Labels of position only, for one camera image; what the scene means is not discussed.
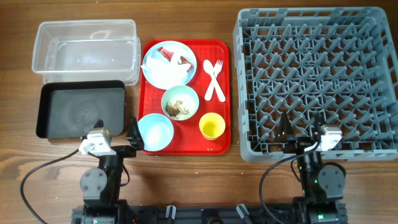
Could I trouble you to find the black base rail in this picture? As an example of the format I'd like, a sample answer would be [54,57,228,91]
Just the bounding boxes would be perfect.
[71,203,348,224]

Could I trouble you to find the red serving tray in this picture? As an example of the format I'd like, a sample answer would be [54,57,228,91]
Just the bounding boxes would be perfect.
[137,39,232,156]

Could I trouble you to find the rice and food scraps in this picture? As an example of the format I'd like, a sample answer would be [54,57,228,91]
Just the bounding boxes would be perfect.
[165,100,191,120]

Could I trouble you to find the mint green bowl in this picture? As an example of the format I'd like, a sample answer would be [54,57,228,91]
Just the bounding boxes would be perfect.
[161,85,199,121]

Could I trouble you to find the grey dishwasher rack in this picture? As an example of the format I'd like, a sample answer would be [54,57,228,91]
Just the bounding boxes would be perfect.
[233,7,397,162]

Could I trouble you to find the left black cable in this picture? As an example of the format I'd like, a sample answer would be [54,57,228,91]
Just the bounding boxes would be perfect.
[20,148,81,224]

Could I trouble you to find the yellow cup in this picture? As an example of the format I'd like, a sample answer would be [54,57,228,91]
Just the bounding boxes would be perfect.
[199,113,226,141]

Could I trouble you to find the light blue plate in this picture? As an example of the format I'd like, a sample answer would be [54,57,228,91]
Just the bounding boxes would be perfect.
[141,40,197,90]

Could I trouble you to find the light blue bowl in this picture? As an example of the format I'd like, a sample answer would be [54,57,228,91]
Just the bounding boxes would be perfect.
[138,113,174,152]

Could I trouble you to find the white napkin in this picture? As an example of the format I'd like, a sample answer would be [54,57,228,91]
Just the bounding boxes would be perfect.
[141,52,189,81]

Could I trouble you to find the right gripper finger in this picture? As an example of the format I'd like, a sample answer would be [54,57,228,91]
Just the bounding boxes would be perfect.
[277,112,293,142]
[313,113,325,135]

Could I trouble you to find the black rectangular tray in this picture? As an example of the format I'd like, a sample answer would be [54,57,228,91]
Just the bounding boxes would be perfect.
[36,80,126,139]

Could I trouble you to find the clear plastic waste bin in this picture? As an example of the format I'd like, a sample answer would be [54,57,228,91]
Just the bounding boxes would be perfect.
[32,19,141,85]

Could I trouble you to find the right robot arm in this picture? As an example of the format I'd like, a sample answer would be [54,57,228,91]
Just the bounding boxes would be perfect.
[275,112,346,223]

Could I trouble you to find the red snack wrapper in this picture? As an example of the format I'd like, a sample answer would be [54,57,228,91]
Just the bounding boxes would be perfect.
[157,47,194,72]

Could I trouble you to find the white plastic spoon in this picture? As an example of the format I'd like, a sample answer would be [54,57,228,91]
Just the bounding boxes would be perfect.
[203,59,226,103]

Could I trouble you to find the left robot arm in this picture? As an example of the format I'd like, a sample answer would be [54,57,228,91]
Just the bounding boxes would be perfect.
[71,117,144,224]

